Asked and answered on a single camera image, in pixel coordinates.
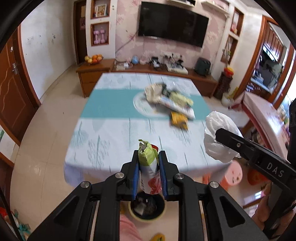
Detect green white snack packet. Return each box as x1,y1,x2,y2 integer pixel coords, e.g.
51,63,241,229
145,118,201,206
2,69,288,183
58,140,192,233
138,140,162,195

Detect yellow snack wrapper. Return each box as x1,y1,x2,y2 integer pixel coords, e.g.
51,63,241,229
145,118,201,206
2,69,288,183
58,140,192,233
171,111,188,130

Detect white plastic bag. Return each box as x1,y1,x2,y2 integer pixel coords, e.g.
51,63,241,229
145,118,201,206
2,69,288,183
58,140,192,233
204,111,243,163

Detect yellow round trash bin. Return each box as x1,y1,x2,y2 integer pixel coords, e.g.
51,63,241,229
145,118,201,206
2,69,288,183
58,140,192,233
128,191,166,222

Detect person right hand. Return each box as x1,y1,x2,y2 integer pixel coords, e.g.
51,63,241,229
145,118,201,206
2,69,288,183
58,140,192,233
251,182,296,231

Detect leaf pattern tablecloth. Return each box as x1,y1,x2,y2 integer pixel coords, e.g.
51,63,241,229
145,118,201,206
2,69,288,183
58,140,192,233
64,73,225,187

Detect pink plastic stool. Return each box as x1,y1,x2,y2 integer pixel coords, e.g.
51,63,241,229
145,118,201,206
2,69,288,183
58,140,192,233
220,160,243,190

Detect pink covered side table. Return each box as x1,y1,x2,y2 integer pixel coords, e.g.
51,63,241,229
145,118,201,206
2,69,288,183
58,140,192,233
241,92,290,159

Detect white snack bag pile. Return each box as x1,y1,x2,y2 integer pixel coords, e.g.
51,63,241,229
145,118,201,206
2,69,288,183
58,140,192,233
144,83,195,120

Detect pink trouser leg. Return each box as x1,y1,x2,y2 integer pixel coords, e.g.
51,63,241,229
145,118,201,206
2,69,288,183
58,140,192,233
119,214,142,241

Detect yellow slipper right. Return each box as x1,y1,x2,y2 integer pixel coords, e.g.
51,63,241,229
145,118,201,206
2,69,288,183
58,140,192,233
150,233,166,241

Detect white set-top box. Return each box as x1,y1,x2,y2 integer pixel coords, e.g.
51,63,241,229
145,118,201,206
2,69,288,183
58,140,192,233
166,63,188,75

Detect black air fryer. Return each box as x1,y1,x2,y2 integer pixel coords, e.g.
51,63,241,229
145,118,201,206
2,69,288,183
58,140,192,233
194,57,211,76

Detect wooden TV console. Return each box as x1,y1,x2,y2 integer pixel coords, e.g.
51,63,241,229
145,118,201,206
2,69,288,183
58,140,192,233
75,58,219,98

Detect fruit bowl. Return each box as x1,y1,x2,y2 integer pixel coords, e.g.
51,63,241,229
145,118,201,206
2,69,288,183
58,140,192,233
84,54,103,65

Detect pink dumbbells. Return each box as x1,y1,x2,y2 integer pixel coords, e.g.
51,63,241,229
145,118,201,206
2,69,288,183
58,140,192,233
93,29,106,45

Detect brown wooden door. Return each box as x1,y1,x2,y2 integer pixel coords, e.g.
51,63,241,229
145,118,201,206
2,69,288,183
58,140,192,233
1,26,41,145

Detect framed picture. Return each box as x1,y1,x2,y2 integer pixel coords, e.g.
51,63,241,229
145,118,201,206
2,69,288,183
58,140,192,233
95,4,107,18

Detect black wall television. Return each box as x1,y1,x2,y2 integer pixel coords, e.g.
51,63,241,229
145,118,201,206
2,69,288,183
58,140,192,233
138,1,209,47

